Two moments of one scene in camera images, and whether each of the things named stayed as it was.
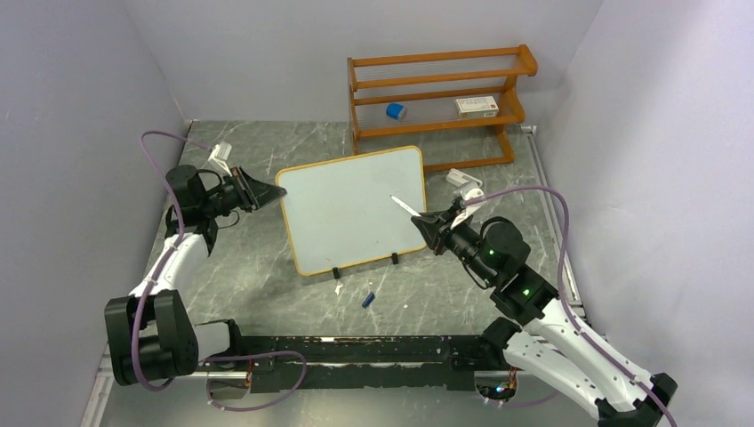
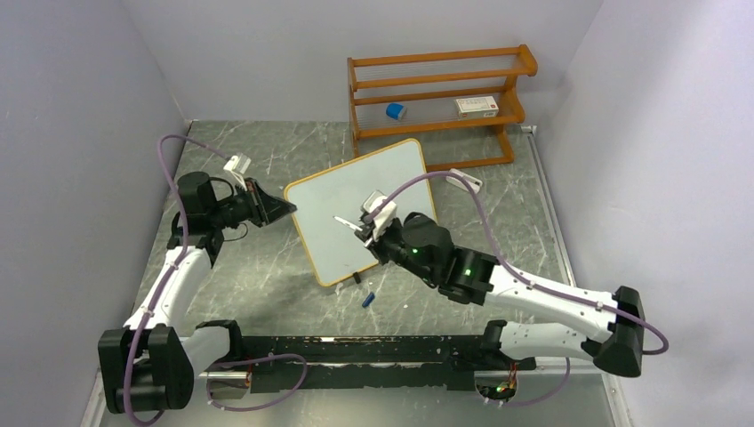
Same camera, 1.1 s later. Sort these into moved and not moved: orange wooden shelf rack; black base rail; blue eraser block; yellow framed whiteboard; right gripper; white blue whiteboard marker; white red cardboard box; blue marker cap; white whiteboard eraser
Moved: yellow framed whiteboard; white blue whiteboard marker; right gripper
Not moved: blue eraser block; black base rail; blue marker cap; white whiteboard eraser; white red cardboard box; orange wooden shelf rack
